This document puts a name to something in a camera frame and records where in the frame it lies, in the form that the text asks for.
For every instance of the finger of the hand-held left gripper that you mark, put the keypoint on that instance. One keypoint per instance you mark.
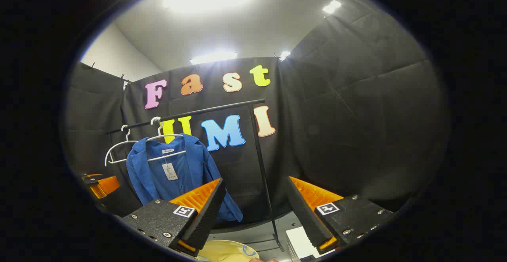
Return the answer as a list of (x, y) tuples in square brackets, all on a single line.
[(103, 186)]

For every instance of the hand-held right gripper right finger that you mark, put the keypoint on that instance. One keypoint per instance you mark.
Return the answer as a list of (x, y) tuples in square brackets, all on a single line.
[(303, 210)]

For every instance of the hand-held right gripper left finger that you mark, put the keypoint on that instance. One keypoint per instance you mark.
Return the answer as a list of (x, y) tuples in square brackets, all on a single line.
[(206, 214)]

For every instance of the beige laundry hamper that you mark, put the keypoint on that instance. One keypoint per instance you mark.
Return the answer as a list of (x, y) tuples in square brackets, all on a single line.
[(225, 252)]

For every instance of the black metal clothes rack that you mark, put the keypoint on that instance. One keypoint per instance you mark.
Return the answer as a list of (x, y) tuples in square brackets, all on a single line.
[(262, 163)]

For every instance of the white cabinet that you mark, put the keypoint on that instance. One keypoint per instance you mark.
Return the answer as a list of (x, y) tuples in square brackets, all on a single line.
[(299, 242)]

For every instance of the long ceiling light panel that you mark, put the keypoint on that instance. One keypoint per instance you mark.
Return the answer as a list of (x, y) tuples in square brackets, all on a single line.
[(214, 57)]

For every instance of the small ceiling light panel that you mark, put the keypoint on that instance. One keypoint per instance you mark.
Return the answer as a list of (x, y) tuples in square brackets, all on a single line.
[(332, 6), (284, 54)]

